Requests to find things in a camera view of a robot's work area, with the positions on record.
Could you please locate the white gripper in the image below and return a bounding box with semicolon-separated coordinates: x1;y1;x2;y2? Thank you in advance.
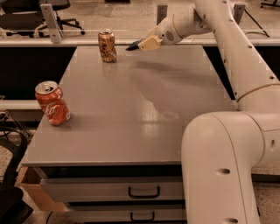
137;15;183;51

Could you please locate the blue rxbar blueberry wrapper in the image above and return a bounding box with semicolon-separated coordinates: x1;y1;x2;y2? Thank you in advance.
126;40;140;51

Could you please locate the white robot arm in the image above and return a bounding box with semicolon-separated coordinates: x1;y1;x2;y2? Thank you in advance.
138;0;280;224

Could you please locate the orange crushed soda can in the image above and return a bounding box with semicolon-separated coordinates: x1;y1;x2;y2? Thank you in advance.
98;29;116;63

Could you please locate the red coca-cola can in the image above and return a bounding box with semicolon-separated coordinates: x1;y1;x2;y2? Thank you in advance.
35;80;71;125

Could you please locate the black office chair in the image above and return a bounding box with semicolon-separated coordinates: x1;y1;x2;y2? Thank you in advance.
0;0;85;38

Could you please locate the grey upper drawer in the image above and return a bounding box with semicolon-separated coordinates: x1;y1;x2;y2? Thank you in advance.
40;177;184;203

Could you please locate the grey drawer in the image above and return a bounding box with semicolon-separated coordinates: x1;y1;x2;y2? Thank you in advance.
40;177;184;203
66;204;186;224

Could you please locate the cardboard box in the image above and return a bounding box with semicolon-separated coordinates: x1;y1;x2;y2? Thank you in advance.
16;166;66;212

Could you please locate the grey lower drawer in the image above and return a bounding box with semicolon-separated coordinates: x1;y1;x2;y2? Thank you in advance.
66;204;186;224

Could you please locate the black chair at left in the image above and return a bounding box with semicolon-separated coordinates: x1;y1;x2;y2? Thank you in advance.
0;127;33;224

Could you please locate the middle grey metal bracket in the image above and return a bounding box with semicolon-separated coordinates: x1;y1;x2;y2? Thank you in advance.
157;4;168;24

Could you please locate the grey metal bracket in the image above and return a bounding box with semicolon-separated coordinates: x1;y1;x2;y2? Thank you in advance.
233;3;246;24
157;4;168;24
40;3;62;44

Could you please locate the right grey metal bracket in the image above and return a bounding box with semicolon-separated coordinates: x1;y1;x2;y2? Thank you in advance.
233;3;246;24

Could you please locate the left grey metal bracket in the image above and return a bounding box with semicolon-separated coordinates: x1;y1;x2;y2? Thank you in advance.
40;3;62;44

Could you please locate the black floor cable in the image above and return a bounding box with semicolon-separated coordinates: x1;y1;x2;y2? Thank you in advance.
243;8;271;39

